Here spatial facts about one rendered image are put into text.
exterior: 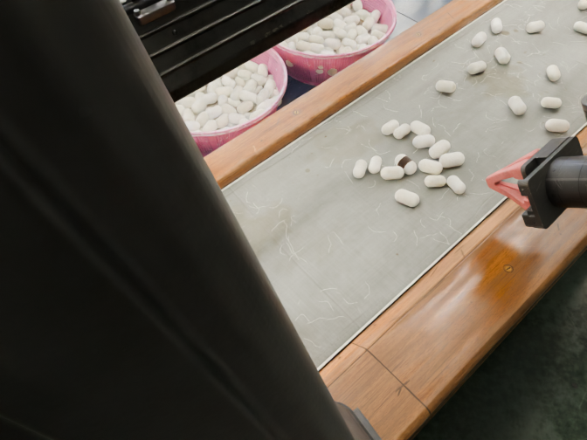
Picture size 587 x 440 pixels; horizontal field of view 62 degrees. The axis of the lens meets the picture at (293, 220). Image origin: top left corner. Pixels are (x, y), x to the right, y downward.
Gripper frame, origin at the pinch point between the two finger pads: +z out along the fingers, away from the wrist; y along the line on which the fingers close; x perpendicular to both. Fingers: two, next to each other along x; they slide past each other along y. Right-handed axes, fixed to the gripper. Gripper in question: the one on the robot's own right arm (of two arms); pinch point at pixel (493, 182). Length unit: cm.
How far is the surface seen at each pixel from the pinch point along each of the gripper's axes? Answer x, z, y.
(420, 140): -4.9, 14.6, -4.3
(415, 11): -19, 43, -42
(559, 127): 3.8, 4.9, -22.2
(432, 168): -1.7, 11.0, -1.3
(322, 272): 0.3, 11.5, 22.3
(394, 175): -3.5, 13.6, 3.6
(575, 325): 76, 36, -47
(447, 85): -8.1, 18.6, -17.7
